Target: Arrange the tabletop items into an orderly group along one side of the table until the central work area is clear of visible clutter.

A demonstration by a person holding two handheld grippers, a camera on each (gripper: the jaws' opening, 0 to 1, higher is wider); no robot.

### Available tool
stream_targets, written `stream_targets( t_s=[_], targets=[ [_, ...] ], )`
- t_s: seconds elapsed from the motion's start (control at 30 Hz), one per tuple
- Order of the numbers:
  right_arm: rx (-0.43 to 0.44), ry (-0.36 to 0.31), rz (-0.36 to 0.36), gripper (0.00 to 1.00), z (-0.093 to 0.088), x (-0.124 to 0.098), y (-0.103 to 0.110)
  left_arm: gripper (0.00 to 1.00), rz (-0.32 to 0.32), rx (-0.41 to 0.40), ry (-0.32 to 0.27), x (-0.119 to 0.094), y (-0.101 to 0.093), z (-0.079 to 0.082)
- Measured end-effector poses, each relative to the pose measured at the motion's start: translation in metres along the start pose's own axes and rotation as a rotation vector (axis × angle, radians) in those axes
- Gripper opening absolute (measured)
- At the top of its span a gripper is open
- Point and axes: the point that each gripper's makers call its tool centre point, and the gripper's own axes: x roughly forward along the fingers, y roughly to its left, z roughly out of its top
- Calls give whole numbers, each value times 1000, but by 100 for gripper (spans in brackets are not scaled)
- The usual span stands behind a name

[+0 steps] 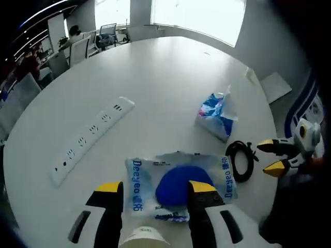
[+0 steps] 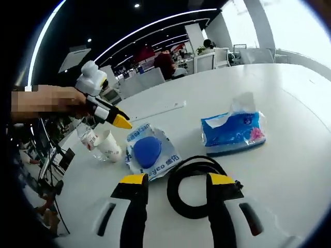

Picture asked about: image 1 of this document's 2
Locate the person's dark shirt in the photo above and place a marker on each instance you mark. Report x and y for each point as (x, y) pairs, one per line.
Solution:
(297, 211)

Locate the wet wipes packet blue lid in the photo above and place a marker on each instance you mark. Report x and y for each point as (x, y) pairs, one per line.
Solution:
(175, 180)

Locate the dark mesh office chair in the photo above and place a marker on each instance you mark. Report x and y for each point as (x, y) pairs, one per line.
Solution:
(108, 32)

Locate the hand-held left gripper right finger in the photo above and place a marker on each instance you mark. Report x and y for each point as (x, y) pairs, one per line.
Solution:
(204, 222)

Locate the white mesh office chair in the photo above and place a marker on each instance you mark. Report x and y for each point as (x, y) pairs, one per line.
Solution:
(80, 51)

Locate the potted plant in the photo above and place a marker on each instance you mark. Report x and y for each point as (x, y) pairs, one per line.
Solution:
(63, 41)

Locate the grey office chair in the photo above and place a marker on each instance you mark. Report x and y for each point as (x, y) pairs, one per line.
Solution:
(10, 116)
(28, 87)
(59, 63)

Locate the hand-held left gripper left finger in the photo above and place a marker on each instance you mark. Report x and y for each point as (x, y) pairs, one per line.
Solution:
(108, 219)

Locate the blue floral tissue pack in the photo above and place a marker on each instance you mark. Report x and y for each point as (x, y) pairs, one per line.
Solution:
(214, 116)

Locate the bright window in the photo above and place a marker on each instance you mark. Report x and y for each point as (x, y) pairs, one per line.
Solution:
(196, 18)
(112, 11)

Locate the white flat board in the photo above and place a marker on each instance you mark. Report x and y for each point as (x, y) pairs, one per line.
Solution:
(275, 86)

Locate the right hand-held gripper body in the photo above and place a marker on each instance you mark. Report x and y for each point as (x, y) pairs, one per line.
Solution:
(309, 139)

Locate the white paper cup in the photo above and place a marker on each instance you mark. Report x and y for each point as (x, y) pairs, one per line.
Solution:
(144, 237)

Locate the white power strip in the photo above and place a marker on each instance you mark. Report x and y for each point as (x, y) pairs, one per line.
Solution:
(85, 140)

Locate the white table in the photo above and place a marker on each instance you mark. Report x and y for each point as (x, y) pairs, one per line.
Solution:
(160, 85)

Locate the person's right hand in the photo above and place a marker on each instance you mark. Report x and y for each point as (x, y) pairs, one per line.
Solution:
(314, 168)

